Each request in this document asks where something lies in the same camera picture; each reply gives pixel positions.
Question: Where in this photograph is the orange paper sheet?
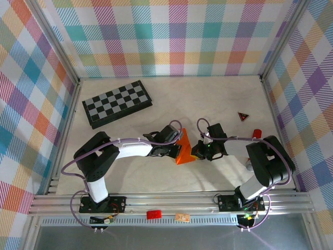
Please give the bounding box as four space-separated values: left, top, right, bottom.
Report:
175 127 196 166

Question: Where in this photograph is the red rectangular block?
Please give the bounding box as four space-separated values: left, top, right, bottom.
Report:
146 209 162 220

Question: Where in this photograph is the black grey chessboard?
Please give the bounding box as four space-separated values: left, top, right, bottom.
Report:
82 80 153 130

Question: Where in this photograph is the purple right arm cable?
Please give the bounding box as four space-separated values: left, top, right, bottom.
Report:
197 118 297 232

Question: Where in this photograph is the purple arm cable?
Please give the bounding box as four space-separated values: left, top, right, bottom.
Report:
197 118 297 232
61 119 183 231

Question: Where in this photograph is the aluminium frame rail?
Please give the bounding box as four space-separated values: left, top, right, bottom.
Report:
28 191 314 217

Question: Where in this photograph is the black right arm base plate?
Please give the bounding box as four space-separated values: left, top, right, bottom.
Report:
217 194 266 212

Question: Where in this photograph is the aluminium side rail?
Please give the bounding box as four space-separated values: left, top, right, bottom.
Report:
44 78 84 196
260 74 298 193

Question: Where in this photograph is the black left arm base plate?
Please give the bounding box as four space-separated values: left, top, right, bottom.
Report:
79 195 127 214

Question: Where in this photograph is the slotted grey cable tray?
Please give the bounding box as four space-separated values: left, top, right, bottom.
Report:
41 217 240 227

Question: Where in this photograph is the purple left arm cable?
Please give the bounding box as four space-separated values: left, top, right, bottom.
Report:
61 119 183 231

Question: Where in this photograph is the aluminium frame post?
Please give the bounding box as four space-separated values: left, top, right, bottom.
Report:
24 0 83 85
259 0 313 82

